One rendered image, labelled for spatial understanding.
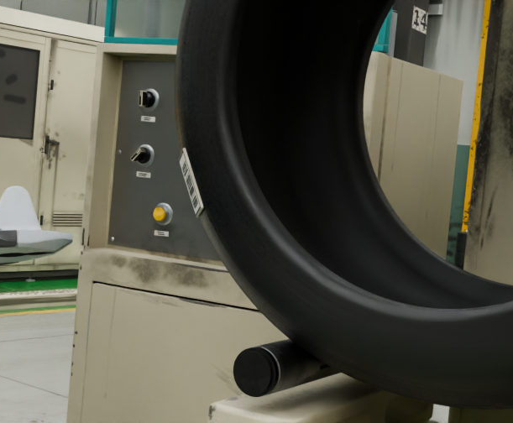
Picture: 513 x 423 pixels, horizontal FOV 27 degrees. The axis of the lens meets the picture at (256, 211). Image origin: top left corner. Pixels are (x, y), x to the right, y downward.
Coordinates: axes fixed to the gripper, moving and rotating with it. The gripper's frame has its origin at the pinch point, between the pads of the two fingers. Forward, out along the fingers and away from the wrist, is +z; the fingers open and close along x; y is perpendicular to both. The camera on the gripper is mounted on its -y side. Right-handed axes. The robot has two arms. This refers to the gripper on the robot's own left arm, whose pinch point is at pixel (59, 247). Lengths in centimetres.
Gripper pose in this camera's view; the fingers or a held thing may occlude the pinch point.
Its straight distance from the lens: 97.5
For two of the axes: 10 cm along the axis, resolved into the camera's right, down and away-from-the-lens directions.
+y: -1.0, -9.6, 2.6
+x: -1.6, 2.7, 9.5
